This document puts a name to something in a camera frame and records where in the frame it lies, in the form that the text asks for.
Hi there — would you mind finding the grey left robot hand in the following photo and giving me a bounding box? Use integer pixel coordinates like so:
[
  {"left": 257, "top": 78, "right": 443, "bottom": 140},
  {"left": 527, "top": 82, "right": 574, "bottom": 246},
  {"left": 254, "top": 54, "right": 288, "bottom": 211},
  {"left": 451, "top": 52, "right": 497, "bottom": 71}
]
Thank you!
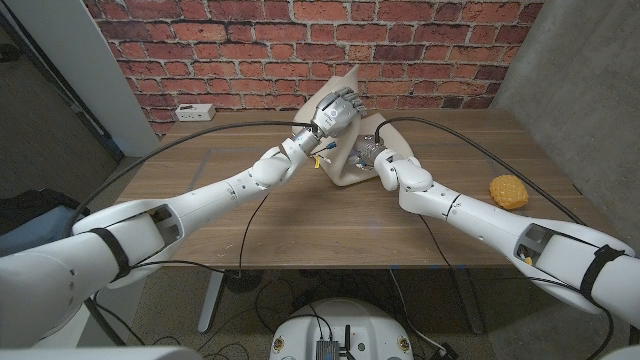
[{"left": 291, "top": 86, "right": 367, "bottom": 154}]

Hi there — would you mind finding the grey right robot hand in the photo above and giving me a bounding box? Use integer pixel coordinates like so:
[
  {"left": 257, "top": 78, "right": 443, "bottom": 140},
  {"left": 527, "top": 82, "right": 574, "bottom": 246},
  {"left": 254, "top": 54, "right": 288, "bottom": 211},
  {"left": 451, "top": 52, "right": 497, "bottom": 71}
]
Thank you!
[{"left": 349, "top": 141, "right": 389, "bottom": 174}]

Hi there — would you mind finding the cream memory foam sheet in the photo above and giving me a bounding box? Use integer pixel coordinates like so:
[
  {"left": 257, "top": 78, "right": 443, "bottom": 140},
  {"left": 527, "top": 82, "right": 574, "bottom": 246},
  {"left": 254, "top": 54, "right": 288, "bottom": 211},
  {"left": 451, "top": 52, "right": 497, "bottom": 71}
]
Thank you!
[{"left": 292, "top": 64, "right": 415, "bottom": 188}]

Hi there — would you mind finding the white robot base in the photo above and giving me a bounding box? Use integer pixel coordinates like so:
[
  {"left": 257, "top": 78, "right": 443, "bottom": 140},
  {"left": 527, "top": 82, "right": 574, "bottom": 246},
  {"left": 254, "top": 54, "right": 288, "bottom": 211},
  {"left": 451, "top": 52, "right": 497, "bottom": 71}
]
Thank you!
[{"left": 269, "top": 298, "right": 415, "bottom": 360}]

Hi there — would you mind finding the yellow plastic bumpy fruit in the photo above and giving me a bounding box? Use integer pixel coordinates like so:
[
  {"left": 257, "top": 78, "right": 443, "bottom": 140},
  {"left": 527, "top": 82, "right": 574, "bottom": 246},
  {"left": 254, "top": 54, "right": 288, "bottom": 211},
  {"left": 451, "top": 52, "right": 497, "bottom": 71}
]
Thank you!
[{"left": 488, "top": 174, "right": 530, "bottom": 211}]

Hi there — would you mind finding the red brick printed backdrop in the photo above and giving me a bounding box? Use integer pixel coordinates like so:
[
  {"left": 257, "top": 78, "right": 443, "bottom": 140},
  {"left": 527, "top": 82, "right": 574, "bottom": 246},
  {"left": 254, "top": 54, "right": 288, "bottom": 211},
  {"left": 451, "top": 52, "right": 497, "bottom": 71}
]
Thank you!
[{"left": 82, "top": 0, "right": 545, "bottom": 139}]

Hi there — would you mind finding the white power strip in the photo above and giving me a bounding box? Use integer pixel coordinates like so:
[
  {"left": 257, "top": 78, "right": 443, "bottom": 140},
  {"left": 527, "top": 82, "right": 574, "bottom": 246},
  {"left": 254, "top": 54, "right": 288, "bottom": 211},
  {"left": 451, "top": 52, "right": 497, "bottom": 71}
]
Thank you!
[{"left": 174, "top": 103, "right": 217, "bottom": 123}]

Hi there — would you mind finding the grey tape strip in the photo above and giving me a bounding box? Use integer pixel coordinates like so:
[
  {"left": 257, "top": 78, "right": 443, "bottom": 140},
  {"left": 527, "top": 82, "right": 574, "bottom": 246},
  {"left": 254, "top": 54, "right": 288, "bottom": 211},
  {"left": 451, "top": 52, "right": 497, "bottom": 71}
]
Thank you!
[{"left": 188, "top": 148, "right": 214, "bottom": 190}]

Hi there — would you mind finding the black round floor device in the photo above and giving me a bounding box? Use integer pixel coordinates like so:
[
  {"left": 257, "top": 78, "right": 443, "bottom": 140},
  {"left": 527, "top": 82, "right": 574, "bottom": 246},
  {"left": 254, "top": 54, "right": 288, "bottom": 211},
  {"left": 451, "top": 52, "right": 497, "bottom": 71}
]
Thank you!
[{"left": 223, "top": 269, "right": 264, "bottom": 295}]

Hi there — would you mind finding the grey table leg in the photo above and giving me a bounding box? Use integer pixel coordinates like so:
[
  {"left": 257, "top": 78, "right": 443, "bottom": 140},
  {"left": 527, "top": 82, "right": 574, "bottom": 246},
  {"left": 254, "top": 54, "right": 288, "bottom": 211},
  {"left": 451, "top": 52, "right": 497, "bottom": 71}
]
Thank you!
[{"left": 452, "top": 269, "right": 486, "bottom": 335}]

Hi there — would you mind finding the grey electronics box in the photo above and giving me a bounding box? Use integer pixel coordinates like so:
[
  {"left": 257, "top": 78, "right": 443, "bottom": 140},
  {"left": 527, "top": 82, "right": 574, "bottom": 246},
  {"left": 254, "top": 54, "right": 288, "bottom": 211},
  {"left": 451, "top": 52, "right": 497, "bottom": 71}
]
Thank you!
[{"left": 315, "top": 339, "right": 341, "bottom": 360}]

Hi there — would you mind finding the white table leg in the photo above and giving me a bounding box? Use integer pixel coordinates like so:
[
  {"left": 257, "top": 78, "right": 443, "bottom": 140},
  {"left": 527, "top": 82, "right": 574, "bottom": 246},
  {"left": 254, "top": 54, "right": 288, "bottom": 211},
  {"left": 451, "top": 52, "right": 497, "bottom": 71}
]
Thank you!
[{"left": 197, "top": 269, "right": 226, "bottom": 334}]

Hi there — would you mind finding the black cloth bag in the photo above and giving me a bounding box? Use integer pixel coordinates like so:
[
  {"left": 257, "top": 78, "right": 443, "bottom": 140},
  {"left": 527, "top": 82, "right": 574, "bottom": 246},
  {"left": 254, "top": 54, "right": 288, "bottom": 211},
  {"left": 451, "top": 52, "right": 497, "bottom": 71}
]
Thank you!
[{"left": 0, "top": 188, "right": 92, "bottom": 236}]

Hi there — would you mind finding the blue storage bin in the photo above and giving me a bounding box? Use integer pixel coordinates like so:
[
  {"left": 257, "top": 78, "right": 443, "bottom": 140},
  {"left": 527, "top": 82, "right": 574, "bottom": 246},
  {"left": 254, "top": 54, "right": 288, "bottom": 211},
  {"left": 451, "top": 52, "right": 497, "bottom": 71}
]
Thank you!
[{"left": 0, "top": 204, "right": 91, "bottom": 256}]

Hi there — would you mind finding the thin black right arm wire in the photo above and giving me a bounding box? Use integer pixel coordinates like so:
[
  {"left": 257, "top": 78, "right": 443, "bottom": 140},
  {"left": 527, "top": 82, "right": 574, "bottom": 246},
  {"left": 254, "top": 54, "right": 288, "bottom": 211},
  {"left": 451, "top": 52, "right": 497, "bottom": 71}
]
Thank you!
[{"left": 418, "top": 214, "right": 615, "bottom": 360}]

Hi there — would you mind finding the thin black arm wire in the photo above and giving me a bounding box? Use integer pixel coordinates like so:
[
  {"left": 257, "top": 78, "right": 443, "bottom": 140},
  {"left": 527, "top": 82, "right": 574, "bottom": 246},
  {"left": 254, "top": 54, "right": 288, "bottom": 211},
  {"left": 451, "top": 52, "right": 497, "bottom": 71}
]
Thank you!
[
  {"left": 132, "top": 193, "right": 271, "bottom": 279},
  {"left": 418, "top": 214, "right": 615, "bottom": 360}
]

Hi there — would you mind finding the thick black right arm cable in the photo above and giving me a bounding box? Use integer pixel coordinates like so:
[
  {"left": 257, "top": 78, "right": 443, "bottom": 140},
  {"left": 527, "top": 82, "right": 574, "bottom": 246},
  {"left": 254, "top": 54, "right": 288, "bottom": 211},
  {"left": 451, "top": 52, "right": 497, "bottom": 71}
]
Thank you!
[{"left": 373, "top": 116, "right": 586, "bottom": 227}]

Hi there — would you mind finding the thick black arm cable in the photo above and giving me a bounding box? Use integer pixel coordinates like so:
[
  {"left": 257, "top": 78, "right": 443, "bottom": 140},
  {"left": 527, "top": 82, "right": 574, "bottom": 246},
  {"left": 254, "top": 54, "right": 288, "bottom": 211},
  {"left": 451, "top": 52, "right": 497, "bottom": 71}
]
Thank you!
[
  {"left": 373, "top": 116, "right": 586, "bottom": 227},
  {"left": 62, "top": 119, "right": 321, "bottom": 347}
]

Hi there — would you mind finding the thin black left arm wire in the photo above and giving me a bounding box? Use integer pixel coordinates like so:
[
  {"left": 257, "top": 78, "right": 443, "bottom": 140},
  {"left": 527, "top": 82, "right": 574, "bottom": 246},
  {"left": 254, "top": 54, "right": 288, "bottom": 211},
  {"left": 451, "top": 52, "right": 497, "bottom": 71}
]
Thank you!
[{"left": 132, "top": 193, "right": 271, "bottom": 279}]

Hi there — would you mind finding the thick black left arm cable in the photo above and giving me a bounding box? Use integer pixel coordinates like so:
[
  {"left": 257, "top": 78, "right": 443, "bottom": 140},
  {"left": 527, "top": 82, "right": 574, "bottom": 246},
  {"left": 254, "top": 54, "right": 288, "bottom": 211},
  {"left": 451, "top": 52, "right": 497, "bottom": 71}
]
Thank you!
[{"left": 62, "top": 119, "right": 321, "bottom": 347}]

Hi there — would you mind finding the white floor cable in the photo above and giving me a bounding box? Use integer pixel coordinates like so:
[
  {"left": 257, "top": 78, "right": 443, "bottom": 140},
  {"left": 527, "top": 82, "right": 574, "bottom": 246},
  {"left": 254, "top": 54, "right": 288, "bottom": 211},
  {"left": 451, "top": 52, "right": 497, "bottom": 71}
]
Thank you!
[{"left": 388, "top": 269, "right": 449, "bottom": 354}]

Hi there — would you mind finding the black right arm strap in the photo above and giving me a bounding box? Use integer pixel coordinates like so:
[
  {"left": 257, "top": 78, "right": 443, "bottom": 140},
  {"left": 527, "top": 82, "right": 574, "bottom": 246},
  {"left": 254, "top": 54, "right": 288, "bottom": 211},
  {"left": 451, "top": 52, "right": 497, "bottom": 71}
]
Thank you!
[{"left": 579, "top": 244, "right": 626, "bottom": 304}]

